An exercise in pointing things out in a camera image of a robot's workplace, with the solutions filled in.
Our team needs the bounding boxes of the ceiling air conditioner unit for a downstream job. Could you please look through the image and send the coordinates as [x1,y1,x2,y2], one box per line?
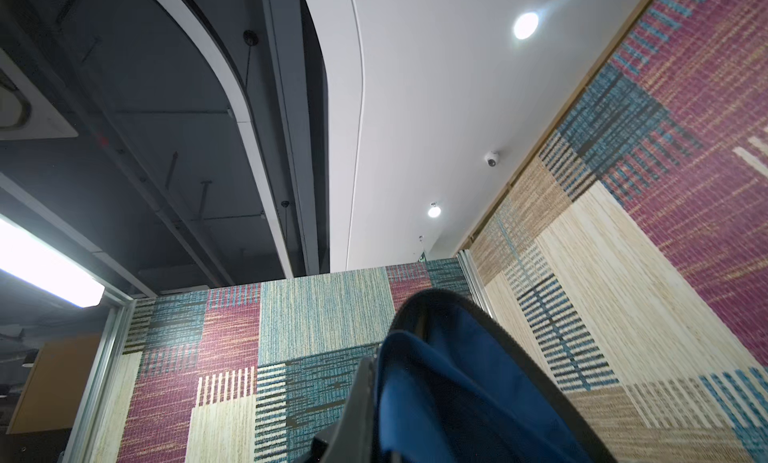
[1,49,79,141]

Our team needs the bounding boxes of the white ceiling dome camera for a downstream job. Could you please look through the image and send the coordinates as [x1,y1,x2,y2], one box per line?
[484,151,500,167]

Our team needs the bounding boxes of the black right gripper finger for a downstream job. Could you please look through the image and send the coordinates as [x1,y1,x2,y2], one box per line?
[299,356,378,463]

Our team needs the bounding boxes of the long fluorescent ceiling lamp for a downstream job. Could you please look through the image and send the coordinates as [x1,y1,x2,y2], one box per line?
[1,215,105,308]

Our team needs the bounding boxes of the blue zip jacket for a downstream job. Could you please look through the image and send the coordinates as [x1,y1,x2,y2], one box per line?
[372,289,615,462]

